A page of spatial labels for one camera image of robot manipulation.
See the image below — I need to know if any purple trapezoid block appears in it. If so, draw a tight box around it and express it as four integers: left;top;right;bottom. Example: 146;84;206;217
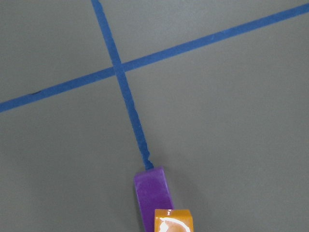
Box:
134;166;174;232

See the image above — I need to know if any orange trapezoid block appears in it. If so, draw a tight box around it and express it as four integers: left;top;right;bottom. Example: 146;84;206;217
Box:
154;209;194;232

